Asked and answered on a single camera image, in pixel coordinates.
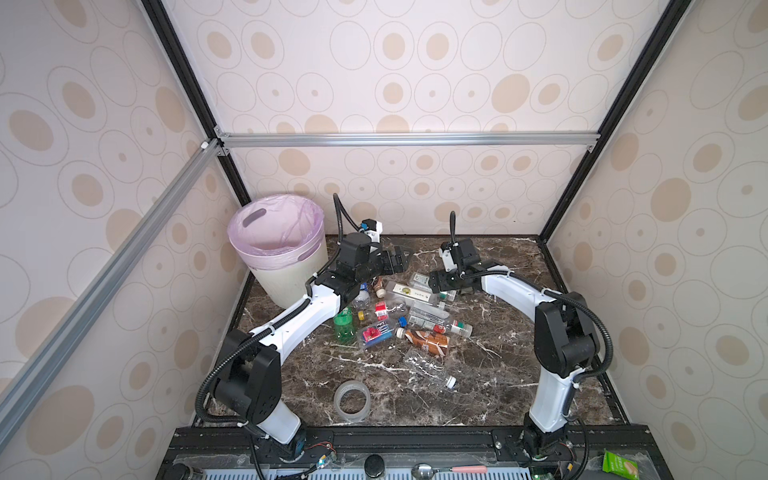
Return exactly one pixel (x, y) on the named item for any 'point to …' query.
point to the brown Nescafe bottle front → (435, 344)
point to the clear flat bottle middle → (429, 309)
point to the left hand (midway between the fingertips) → (410, 249)
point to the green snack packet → (620, 466)
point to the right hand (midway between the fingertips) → (442, 278)
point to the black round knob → (374, 466)
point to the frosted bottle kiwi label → (412, 291)
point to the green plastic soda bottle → (344, 327)
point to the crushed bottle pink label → (374, 334)
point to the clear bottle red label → (386, 310)
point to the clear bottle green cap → (459, 328)
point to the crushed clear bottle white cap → (416, 366)
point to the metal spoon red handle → (424, 471)
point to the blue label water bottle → (362, 301)
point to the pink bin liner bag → (277, 230)
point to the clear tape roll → (347, 386)
